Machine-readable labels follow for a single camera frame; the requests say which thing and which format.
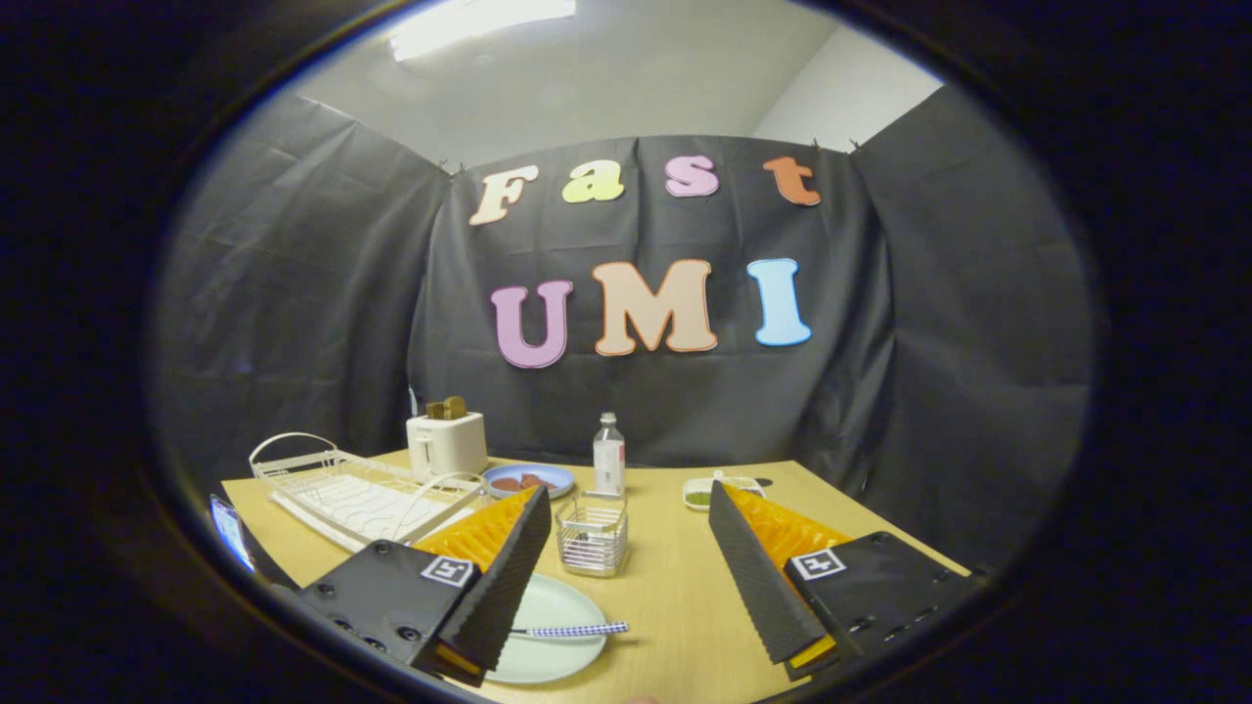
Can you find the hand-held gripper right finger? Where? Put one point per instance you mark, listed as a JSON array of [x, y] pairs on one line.
[[758, 577]]

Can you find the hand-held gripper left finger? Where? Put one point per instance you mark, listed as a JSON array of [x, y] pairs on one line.
[[509, 577]]

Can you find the pale green plate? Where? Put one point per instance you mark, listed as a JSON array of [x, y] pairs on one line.
[[553, 601]]

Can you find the small white dish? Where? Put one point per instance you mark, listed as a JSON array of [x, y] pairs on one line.
[[699, 497]]

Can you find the blue plate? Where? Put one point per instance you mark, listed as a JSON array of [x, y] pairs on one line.
[[558, 474]]

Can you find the red food pieces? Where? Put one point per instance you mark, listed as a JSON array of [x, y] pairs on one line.
[[523, 483]]

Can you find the white toaster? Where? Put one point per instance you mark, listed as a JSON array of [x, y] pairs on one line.
[[448, 445]]

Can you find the clear plastic water bottle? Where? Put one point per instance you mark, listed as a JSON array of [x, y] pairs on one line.
[[608, 460]]

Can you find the brown toast slices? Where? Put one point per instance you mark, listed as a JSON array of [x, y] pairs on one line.
[[447, 408]]

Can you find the black backdrop cloth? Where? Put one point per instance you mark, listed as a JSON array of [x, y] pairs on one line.
[[685, 411]]

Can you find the lit screen device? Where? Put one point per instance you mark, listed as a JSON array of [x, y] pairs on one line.
[[231, 533]]

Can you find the ceiling light panel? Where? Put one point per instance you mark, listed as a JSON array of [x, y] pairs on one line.
[[469, 22]]

